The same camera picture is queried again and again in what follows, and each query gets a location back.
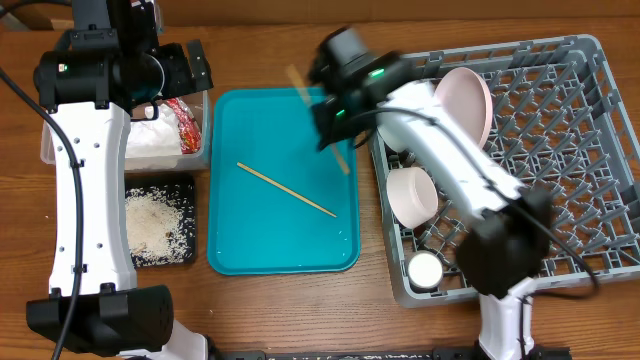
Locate wooden chopstick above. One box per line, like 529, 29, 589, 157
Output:
286, 64, 351, 175
236, 162, 337, 218

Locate large white plate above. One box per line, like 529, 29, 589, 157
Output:
435, 67, 493, 148

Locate small pink bowl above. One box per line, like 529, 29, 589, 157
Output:
386, 167, 439, 229

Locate red snack wrapper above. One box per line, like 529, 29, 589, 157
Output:
165, 98, 202, 154

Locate white cup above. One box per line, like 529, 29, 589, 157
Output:
406, 251, 444, 293

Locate white napkin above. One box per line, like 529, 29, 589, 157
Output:
126, 104, 182, 158

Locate grey-white bowl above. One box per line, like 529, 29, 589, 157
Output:
377, 123, 409, 153

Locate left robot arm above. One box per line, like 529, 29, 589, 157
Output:
26, 0, 212, 359

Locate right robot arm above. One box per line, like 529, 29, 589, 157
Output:
308, 27, 551, 359

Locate clear plastic waste bin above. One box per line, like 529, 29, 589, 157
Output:
39, 89, 213, 174

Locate grey dishwasher rack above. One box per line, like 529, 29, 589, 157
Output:
368, 33, 640, 309

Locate black food waste tray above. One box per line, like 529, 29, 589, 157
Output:
123, 172, 198, 269

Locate teal serving tray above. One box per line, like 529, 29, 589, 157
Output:
207, 88, 361, 275

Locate pile of rice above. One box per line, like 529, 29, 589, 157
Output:
124, 187, 194, 265

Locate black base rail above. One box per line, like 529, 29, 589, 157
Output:
214, 344, 571, 360

